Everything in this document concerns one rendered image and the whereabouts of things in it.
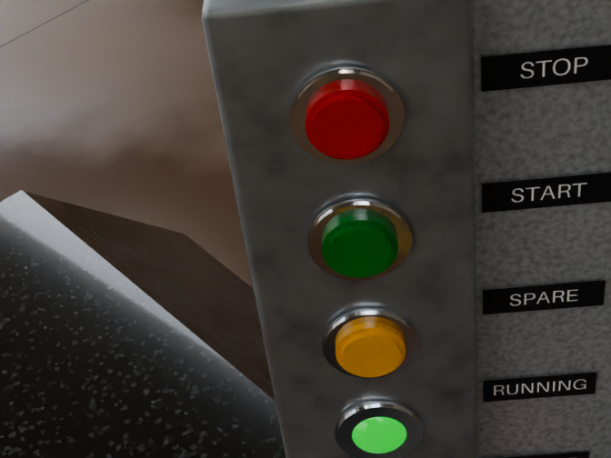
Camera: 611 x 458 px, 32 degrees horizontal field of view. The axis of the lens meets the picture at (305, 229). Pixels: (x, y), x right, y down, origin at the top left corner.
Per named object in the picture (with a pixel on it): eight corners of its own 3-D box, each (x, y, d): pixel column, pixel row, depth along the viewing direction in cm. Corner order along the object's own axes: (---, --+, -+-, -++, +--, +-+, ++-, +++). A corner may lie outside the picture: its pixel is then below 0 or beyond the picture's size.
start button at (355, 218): (398, 258, 38) (394, 200, 36) (400, 278, 37) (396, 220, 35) (325, 264, 38) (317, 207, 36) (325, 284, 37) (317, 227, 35)
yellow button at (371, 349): (405, 357, 41) (402, 309, 39) (407, 378, 40) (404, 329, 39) (338, 363, 41) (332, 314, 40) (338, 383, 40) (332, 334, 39)
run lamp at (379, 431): (408, 433, 44) (405, 394, 43) (411, 461, 43) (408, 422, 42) (351, 437, 45) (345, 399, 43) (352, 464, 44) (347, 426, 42)
